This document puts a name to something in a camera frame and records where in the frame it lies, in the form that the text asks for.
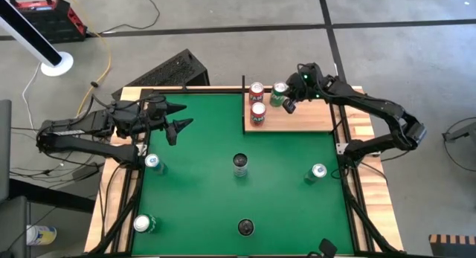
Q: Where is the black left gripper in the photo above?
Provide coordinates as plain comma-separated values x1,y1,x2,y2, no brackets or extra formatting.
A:
147,100,195,147

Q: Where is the red Fanta can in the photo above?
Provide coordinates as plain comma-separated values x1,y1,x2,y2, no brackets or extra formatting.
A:
248,81,266,105
249,101,267,126

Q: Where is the wooden shelf board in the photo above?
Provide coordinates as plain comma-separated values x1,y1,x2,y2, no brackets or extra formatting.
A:
244,92,335,133

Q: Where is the black perforated computer case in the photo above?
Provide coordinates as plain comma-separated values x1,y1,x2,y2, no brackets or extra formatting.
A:
111,48,210,91

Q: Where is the wooden tray platform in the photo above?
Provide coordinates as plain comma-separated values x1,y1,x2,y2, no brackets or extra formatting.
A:
240,74,345,136

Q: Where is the green table mat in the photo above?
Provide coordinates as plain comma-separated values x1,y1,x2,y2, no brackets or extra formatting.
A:
132,92,354,256

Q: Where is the white stand with round base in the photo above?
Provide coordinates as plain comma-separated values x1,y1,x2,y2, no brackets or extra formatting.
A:
0,0,74,77

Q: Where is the black floor bar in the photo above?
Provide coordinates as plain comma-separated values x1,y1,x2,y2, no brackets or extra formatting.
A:
9,178,96,214

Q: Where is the red black toolbox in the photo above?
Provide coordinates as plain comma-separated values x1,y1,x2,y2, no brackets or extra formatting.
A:
7,0,89,44

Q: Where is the grey floor stand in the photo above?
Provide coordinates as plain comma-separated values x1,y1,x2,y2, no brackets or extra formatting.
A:
441,116,476,144

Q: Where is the grey cabinet panel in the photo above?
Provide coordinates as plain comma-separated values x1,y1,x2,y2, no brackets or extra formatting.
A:
0,99,13,205

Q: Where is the white yellow canister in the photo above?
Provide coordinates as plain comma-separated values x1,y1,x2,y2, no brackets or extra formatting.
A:
25,224,58,247

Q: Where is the dark grey box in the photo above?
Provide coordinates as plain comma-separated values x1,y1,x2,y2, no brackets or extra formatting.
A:
0,196,31,258

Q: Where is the black orange striped block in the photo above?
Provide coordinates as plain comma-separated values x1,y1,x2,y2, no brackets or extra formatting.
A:
428,233,476,258

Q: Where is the black table frame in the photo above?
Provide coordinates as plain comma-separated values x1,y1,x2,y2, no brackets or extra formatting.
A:
89,86,401,257

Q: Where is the yellow cable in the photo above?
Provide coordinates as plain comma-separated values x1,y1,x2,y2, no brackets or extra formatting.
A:
65,0,112,116

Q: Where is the black floor cable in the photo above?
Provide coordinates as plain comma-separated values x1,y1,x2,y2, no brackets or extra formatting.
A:
98,0,161,33

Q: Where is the white cable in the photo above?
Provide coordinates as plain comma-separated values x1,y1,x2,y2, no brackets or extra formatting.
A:
21,62,42,136

